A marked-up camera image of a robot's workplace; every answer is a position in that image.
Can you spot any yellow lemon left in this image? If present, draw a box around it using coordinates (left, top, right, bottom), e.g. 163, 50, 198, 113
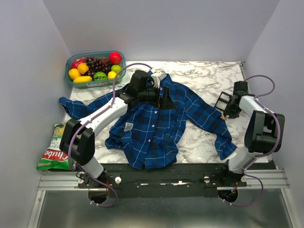
68, 68, 81, 81

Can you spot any green red snack bag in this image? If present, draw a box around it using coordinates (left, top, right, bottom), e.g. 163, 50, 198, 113
36, 123, 70, 170

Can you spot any brooch box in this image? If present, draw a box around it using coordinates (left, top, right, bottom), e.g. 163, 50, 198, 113
214, 92, 232, 112

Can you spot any yellow mango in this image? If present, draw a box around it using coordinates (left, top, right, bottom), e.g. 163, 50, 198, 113
73, 76, 92, 83

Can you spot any yellow lemon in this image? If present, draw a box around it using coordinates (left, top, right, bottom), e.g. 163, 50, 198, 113
107, 71, 117, 79
68, 68, 81, 81

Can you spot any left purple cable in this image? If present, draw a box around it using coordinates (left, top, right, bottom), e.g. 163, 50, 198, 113
67, 63, 155, 208

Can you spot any yellow lemon right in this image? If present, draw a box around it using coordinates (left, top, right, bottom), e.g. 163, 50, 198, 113
107, 71, 117, 79

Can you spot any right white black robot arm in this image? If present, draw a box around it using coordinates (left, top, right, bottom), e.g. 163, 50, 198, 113
218, 81, 285, 186

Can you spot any purple grape bunch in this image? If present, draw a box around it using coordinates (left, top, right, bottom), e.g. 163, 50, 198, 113
85, 57, 113, 76

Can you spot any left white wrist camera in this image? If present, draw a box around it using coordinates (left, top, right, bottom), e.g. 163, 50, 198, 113
150, 68, 167, 88

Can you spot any red apple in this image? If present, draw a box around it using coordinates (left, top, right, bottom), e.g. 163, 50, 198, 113
109, 51, 122, 65

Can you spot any purple cable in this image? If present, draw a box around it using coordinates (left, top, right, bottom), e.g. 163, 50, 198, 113
220, 173, 264, 207
244, 75, 282, 171
67, 63, 155, 208

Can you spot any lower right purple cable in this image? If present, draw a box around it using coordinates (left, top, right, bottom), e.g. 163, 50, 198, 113
220, 173, 264, 207

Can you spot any clear teal fruit container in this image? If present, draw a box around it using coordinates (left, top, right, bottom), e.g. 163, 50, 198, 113
64, 50, 127, 86

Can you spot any green lime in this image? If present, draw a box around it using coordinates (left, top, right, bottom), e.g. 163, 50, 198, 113
111, 65, 122, 73

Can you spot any blue plaid shirt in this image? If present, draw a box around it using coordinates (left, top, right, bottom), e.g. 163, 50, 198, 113
58, 73, 238, 171

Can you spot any orange fruit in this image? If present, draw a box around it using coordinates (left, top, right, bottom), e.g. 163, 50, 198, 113
77, 63, 89, 75

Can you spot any black front mounting rail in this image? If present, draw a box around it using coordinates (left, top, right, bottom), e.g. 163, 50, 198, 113
99, 163, 247, 199

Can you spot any pink dragon fruit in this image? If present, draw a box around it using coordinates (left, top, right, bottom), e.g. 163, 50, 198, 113
71, 57, 86, 69

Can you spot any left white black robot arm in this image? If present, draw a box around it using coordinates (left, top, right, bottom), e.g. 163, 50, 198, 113
59, 70, 176, 188

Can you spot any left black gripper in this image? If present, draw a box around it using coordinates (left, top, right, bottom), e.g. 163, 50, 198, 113
138, 83, 177, 111

